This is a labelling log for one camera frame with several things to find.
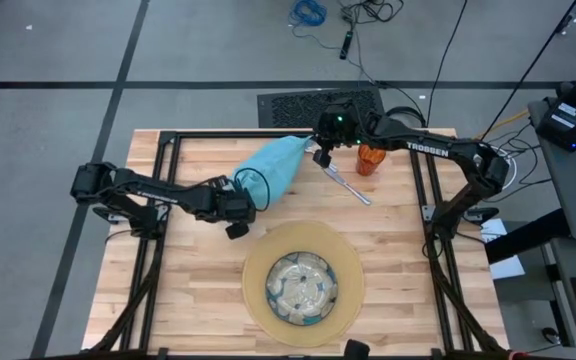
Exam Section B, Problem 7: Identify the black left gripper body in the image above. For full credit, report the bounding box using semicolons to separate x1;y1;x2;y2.
195;186;258;226

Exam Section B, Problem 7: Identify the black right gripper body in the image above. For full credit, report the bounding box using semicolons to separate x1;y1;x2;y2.
315;98;370;149

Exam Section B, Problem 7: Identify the teal cloth napkin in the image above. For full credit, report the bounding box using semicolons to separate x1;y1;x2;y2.
230;134;315;212

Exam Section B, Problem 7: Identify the round woven tan placemat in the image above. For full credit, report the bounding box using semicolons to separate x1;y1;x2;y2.
241;219;366;349

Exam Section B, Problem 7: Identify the floral patterned plate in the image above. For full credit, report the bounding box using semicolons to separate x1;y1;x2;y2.
264;250;340;328

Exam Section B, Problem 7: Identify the orange textured plastic cup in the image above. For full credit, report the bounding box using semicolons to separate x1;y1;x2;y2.
355;143;388;177

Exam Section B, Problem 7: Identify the black perforated floor grille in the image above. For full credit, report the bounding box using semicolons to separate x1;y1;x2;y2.
256;87;389;130

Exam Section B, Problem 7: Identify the silver table knife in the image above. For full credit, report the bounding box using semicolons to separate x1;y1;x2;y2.
323;166;373;207

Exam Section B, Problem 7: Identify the black power bar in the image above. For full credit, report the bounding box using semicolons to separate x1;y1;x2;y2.
338;30;356;62

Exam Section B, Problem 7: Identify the black stand beam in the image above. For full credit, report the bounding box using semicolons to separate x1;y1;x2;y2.
485;208;572;265

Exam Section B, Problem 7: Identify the black box device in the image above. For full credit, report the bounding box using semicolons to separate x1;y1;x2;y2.
534;98;576;153

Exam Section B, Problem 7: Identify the white paper sheet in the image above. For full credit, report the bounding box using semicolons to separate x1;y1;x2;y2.
478;217;527;281

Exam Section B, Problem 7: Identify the black computer mouse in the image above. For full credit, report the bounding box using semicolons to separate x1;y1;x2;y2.
541;326;563;346

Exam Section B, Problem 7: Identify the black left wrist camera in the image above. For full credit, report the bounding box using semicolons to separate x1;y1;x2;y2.
224;221;251;241

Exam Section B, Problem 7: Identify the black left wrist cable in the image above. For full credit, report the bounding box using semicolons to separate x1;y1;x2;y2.
232;166;273;213

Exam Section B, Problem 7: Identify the black aluminium table frame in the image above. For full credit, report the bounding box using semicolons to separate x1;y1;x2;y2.
81;128;512;360

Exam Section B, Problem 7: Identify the black coiled cable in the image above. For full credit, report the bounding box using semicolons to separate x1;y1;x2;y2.
391;105;428;127

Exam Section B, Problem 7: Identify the black tangled cable bundle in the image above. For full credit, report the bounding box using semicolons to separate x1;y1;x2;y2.
338;0;405;25

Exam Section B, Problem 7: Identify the blue coiled cable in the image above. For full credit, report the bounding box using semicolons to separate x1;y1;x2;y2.
287;0;329;29

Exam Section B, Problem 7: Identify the thin black hanging cable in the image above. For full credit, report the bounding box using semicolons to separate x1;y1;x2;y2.
424;0;470;129
478;0;576;142

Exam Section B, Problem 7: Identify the yellow cable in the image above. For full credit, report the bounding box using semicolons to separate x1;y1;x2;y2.
475;108;532;140

